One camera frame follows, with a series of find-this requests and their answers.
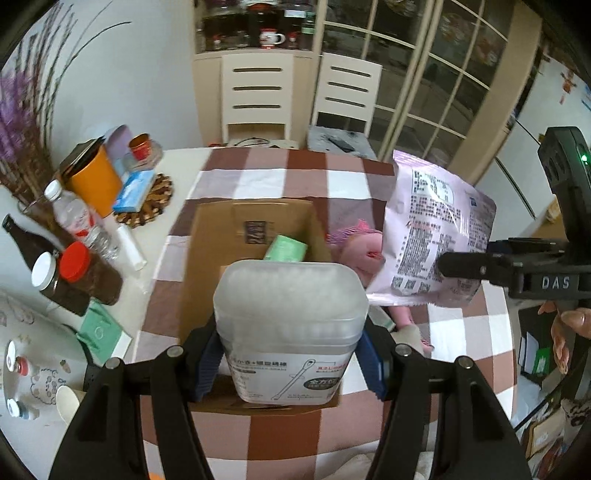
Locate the pink plush snake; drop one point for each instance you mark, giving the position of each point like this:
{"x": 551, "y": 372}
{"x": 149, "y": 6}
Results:
{"x": 364, "y": 251}

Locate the clear water bottle red label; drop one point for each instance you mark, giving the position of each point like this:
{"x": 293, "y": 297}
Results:
{"x": 74, "y": 214}

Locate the glass door cabinet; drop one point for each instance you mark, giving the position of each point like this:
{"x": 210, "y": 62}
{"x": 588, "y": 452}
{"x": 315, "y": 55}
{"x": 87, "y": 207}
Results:
{"x": 438, "y": 69}

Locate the dark brown glass bottle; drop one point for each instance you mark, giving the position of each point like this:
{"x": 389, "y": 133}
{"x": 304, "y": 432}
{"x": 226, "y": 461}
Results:
{"x": 25, "y": 244}

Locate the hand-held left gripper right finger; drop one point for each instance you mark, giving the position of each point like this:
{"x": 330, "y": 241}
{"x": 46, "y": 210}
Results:
{"x": 374, "y": 364}

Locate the white lid jar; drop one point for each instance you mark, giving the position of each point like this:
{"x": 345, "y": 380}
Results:
{"x": 55, "y": 286}

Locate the small green box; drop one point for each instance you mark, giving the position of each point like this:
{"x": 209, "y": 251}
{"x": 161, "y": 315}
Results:
{"x": 541, "y": 361}

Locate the white red mug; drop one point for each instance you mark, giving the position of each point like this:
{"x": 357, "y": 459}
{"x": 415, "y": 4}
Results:
{"x": 270, "y": 39}

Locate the orange container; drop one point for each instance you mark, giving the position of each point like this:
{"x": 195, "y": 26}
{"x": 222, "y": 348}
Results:
{"x": 94, "y": 184}

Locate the white refrigerator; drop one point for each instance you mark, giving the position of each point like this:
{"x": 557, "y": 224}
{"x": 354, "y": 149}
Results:
{"x": 526, "y": 166}

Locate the purple cup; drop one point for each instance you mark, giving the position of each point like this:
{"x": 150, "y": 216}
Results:
{"x": 117, "y": 138}

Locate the white teal medicine box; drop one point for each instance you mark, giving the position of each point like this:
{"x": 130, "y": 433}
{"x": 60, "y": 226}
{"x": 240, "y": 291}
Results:
{"x": 383, "y": 318}

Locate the red lid jar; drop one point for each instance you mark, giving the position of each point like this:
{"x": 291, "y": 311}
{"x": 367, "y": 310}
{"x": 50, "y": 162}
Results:
{"x": 87, "y": 277}

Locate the woven brown trivet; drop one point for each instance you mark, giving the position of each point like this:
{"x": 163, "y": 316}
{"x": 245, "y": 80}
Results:
{"x": 159, "y": 203}

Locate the dried lavender bunch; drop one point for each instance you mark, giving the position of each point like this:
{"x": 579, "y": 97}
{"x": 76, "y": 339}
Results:
{"x": 23, "y": 129}

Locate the black phone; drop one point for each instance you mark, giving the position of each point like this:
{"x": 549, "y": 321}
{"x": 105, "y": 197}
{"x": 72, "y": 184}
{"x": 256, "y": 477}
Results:
{"x": 340, "y": 144}

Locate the purple snack bag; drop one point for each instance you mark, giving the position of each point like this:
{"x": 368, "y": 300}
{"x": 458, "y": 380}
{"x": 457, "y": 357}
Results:
{"x": 425, "y": 221}

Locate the white paper cup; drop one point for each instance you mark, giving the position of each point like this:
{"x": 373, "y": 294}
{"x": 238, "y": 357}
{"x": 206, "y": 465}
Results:
{"x": 69, "y": 406}

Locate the brown white checkered tablecloth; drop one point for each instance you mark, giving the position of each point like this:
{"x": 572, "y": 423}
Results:
{"x": 258, "y": 175}

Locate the green paper packet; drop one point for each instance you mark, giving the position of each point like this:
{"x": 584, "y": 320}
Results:
{"x": 101, "y": 332}

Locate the cream shelf cabinet with jars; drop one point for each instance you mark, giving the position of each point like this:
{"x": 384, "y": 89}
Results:
{"x": 258, "y": 27}

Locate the green toy bricks box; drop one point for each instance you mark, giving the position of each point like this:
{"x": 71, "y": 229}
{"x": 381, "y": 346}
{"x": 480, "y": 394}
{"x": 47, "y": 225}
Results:
{"x": 286, "y": 249}

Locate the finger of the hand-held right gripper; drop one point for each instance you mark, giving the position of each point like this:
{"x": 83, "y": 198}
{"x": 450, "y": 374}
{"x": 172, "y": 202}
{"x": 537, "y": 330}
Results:
{"x": 526, "y": 245}
{"x": 471, "y": 265}

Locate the person's right hand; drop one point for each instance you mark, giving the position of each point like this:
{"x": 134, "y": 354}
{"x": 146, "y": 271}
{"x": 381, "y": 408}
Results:
{"x": 570, "y": 330}

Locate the white small tube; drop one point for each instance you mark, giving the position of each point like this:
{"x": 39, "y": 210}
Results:
{"x": 130, "y": 247}

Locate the blue tissue pack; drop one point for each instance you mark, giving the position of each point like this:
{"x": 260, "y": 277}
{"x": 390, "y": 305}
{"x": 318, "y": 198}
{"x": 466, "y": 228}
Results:
{"x": 134, "y": 191}

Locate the cream slatted chair grey cushion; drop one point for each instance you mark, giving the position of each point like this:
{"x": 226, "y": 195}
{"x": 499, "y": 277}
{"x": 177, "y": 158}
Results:
{"x": 346, "y": 92}

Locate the small white bottle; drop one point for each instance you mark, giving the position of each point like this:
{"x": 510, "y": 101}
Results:
{"x": 18, "y": 362}
{"x": 21, "y": 410}

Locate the clear cotton swab container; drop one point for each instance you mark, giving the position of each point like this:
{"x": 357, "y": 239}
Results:
{"x": 291, "y": 314}

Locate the brown cardboard box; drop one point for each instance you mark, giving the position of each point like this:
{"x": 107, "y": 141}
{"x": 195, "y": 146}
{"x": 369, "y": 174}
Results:
{"x": 212, "y": 258}

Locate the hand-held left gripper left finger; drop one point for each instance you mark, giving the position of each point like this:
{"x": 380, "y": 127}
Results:
{"x": 207, "y": 369}

